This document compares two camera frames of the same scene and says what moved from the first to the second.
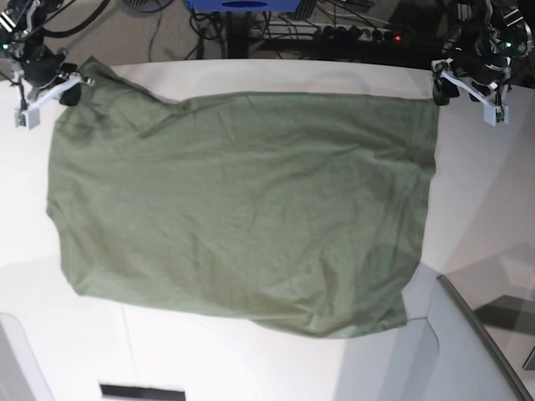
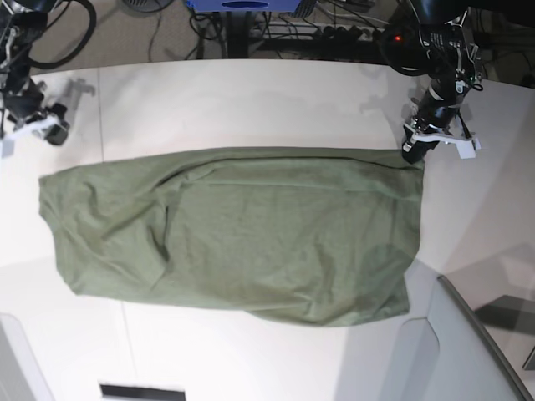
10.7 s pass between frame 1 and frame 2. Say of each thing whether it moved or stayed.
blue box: stayed
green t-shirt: moved
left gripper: moved
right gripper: moved
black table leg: stayed
